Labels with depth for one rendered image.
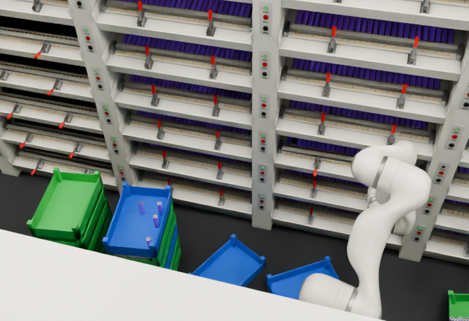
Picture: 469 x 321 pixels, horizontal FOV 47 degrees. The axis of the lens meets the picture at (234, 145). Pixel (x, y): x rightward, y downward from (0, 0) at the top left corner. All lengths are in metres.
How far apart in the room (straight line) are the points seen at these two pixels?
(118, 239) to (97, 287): 1.69
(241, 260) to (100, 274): 2.06
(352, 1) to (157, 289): 1.43
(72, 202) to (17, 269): 1.83
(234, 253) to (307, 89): 0.93
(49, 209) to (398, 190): 1.44
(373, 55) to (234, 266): 1.18
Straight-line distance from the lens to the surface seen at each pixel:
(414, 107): 2.03
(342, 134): 2.15
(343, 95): 2.02
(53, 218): 2.34
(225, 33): 1.97
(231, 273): 2.52
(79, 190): 2.40
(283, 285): 2.50
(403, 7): 1.80
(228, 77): 2.08
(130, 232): 2.21
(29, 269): 0.54
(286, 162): 2.29
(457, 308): 2.58
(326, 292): 1.57
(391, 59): 1.90
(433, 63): 1.92
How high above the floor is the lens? 2.15
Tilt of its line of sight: 45 degrees down
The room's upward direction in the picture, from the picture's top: 2 degrees counter-clockwise
